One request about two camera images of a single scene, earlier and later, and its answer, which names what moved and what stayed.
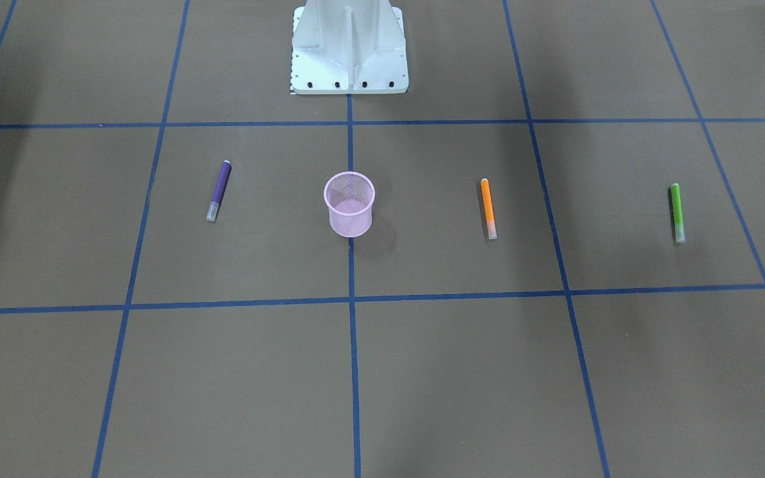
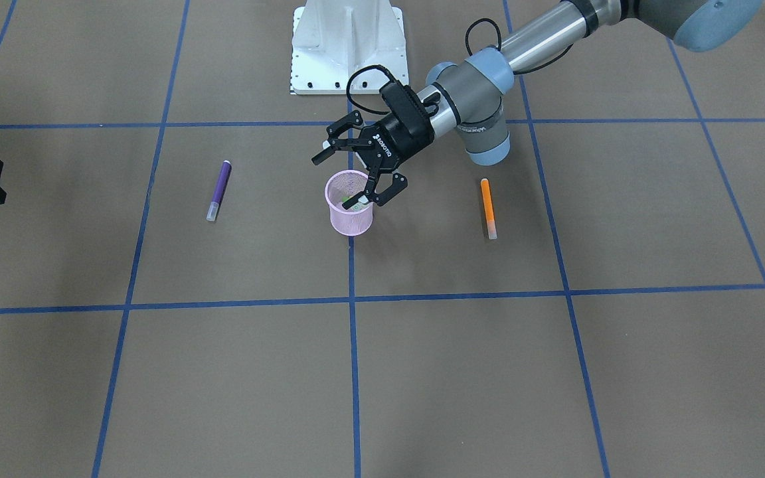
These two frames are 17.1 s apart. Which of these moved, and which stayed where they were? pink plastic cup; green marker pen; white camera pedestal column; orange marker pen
Moved: green marker pen
Stayed: white camera pedestal column; pink plastic cup; orange marker pen
